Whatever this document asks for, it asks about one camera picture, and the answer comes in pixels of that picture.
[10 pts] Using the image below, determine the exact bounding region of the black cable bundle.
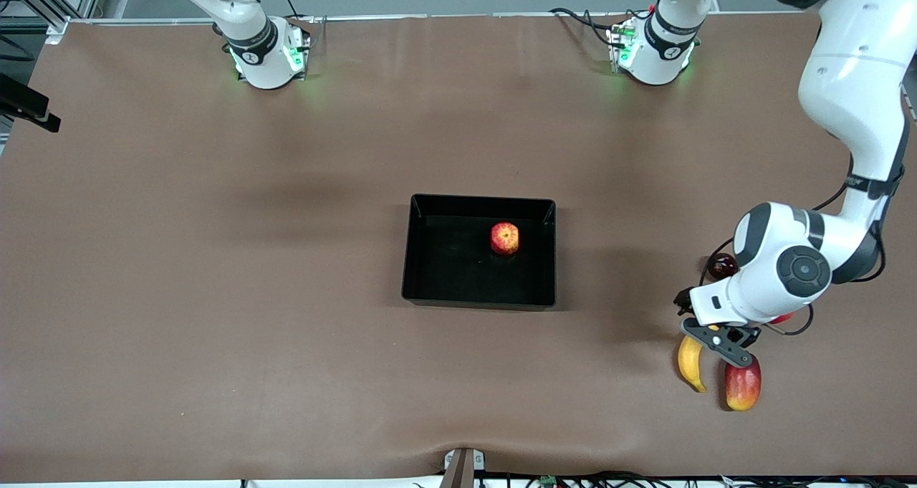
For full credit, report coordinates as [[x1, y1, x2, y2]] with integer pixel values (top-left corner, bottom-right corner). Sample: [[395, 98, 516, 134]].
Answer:
[[527, 472, 917, 488]]

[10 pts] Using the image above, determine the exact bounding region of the metal table edge rail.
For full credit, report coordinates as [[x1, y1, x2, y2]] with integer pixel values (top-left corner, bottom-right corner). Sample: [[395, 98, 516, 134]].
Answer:
[[44, 11, 814, 44]]

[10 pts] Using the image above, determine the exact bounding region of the red yellow mango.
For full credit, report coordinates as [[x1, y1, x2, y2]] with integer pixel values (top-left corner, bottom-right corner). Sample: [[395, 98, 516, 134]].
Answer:
[[724, 355, 762, 412]]

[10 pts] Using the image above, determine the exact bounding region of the dark purple plum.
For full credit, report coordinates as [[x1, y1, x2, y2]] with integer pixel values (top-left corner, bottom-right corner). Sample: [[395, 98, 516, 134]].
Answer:
[[707, 253, 739, 282]]

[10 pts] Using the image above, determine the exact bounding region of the yellow banana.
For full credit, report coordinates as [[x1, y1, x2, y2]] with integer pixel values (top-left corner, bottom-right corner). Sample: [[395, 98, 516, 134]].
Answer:
[[677, 323, 719, 394]]

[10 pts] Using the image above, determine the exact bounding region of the brown post with brackets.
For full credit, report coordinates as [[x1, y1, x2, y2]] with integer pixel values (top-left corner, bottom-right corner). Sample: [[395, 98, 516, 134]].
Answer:
[[438, 447, 486, 488]]

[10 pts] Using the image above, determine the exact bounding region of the black plastic box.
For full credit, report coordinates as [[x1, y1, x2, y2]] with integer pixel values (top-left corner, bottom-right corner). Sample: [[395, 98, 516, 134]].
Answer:
[[401, 193, 558, 312]]

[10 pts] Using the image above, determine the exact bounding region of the red yellow apple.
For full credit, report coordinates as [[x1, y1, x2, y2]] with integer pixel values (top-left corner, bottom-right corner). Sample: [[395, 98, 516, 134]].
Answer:
[[490, 221, 520, 256]]

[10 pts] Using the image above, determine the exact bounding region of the table cover sheet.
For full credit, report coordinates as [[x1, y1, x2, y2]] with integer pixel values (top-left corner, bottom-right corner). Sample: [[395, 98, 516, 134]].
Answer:
[[0, 11, 917, 483]]

